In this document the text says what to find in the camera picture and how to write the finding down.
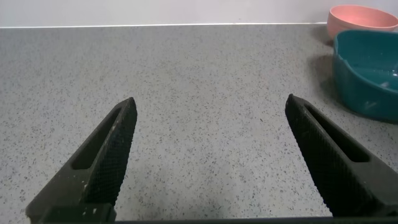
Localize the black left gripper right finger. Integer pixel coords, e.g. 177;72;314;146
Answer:
285;93;398;218

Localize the teal square plastic basin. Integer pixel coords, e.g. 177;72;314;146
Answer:
331;29;398;123

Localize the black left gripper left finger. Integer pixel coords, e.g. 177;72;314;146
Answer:
25;96;138;223

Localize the pink bowl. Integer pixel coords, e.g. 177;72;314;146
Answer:
326;4;398;41

